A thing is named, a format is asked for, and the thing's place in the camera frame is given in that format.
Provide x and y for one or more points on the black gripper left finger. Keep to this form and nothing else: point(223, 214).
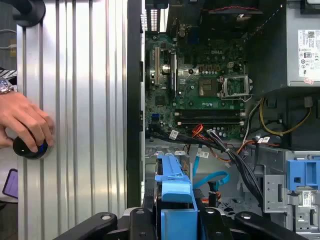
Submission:
point(140, 225)

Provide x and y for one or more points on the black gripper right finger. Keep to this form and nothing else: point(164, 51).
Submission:
point(212, 225)

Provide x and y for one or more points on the hard disk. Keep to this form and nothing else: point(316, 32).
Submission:
point(175, 187)

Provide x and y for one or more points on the grey metal disk bay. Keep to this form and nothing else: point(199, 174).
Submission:
point(151, 160)

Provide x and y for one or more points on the black RAM slot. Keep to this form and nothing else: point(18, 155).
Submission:
point(207, 119)
point(207, 111)
point(207, 114)
point(207, 123)

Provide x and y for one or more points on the long black expansion slot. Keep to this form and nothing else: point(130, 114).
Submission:
point(173, 72)

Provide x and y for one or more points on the beige expansion slot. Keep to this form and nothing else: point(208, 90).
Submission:
point(157, 65)

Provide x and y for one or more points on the person's left hand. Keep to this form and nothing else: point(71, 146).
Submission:
point(22, 117)

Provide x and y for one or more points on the grey metal drive cage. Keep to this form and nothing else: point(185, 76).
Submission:
point(272, 190)

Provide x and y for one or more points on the black PC case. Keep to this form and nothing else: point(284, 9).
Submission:
point(133, 100)

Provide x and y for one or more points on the green motherboard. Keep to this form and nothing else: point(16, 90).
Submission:
point(190, 100)

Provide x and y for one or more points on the thin metal locking lever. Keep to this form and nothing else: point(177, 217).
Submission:
point(247, 98)

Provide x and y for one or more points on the purple smartphone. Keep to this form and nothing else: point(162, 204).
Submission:
point(11, 183)

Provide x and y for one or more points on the CPU socket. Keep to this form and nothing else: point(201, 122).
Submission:
point(207, 87)

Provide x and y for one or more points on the metal socket cover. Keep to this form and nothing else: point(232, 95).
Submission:
point(235, 77)

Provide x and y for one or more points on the silver chipset heat sink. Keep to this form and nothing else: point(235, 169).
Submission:
point(187, 75)

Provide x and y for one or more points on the round silver coin battery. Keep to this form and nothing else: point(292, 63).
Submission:
point(166, 69)

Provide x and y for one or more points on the silver wristwatch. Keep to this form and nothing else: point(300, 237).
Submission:
point(5, 86)

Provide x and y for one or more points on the striped patterned sleeve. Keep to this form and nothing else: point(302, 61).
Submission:
point(7, 73)

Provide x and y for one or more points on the grey power supply unit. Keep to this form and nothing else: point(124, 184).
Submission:
point(292, 37)

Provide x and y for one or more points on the black round stand foot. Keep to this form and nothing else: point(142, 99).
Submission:
point(30, 12)

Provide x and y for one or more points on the blue plastic drive bracket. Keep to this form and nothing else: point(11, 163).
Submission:
point(302, 175)

